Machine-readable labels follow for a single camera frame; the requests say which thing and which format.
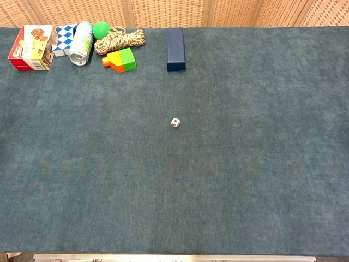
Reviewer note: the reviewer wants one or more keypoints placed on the white die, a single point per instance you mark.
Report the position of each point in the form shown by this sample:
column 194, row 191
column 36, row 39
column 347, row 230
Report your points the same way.
column 175, row 122

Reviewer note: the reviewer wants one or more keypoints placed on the teal table cloth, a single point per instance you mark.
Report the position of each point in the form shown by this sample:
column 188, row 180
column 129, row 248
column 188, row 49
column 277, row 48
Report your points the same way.
column 218, row 177

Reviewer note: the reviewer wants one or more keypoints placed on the long navy blue box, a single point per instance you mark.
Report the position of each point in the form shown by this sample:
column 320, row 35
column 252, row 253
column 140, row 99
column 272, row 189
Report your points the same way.
column 175, row 49

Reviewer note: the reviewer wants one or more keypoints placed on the green toy building block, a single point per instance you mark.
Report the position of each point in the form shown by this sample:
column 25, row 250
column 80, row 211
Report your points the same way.
column 128, row 58

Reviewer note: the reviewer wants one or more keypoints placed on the orange toy building block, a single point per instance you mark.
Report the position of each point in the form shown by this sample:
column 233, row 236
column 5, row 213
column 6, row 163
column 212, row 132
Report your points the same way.
column 115, row 62

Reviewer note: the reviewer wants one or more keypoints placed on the woven bamboo folding screen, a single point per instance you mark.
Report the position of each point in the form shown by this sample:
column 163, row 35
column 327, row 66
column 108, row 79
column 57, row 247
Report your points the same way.
column 169, row 12

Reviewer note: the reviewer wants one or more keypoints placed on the green ball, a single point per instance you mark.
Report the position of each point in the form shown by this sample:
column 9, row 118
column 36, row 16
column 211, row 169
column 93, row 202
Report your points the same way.
column 101, row 30

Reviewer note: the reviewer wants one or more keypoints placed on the white green drink can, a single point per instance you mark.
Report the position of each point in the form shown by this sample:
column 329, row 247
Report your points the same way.
column 81, row 43

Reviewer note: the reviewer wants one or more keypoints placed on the blue white snake cube puzzle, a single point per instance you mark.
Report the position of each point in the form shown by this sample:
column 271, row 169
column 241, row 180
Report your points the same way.
column 64, row 35

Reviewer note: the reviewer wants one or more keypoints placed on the red and white snack box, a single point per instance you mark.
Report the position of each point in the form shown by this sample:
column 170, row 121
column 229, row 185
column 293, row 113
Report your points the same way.
column 30, row 46

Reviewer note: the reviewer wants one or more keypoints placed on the aluminium profile rail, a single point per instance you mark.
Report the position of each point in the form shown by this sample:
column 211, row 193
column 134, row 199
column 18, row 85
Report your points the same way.
column 174, row 258

